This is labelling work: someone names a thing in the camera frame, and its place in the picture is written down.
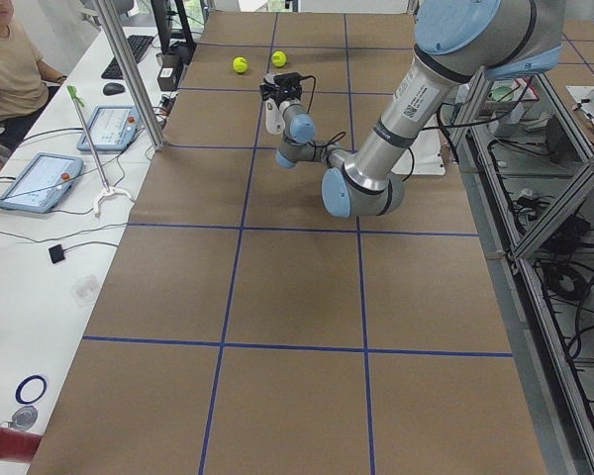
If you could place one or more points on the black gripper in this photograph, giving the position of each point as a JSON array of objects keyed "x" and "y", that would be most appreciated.
[{"x": 269, "y": 92}]

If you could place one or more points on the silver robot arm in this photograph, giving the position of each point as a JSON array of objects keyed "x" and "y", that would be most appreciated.
[{"x": 453, "y": 41}]

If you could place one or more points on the yellow tennis ball on table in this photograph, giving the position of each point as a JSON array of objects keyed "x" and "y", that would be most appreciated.
[{"x": 240, "y": 65}]

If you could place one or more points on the black computer monitor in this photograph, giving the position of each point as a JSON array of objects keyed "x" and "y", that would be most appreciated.
[{"x": 173, "y": 28}]

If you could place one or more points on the small black box device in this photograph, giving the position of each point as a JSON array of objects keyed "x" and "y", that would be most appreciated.
[{"x": 171, "y": 72}]

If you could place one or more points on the black computer mouse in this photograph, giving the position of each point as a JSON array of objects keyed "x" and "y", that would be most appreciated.
[{"x": 113, "y": 88}]

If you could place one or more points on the far teach pendant tablet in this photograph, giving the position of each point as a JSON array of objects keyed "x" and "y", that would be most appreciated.
[{"x": 113, "y": 128}]

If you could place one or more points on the teach pendant tablet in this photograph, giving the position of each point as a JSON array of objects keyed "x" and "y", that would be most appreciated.
[
  {"x": 42, "y": 184},
  {"x": 113, "y": 128}
]

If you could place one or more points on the metal grabber stick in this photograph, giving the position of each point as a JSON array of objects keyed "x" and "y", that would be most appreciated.
[{"x": 108, "y": 190}]

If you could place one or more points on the near teach pendant tablet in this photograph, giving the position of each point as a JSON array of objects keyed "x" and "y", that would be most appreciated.
[{"x": 42, "y": 184}]

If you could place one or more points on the seated person beige shirt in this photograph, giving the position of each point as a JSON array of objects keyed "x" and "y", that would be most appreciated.
[{"x": 27, "y": 83}]

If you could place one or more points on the small black puck device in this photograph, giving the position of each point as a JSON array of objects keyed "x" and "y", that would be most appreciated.
[{"x": 56, "y": 254}]

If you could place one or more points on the round metal lid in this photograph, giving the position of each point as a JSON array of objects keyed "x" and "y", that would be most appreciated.
[{"x": 24, "y": 418}]

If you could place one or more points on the red cylinder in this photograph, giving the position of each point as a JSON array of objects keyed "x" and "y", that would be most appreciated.
[{"x": 18, "y": 446}]

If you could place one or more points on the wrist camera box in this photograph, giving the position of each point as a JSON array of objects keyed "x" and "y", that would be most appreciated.
[{"x": 274, "y": 83}]

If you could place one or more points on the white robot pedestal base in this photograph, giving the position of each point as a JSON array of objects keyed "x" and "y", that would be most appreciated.
[{"x": 423, "y": 157}]

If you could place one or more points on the aluminium frame post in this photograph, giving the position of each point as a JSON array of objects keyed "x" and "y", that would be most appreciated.
[{"x": 121, "y": 50}]

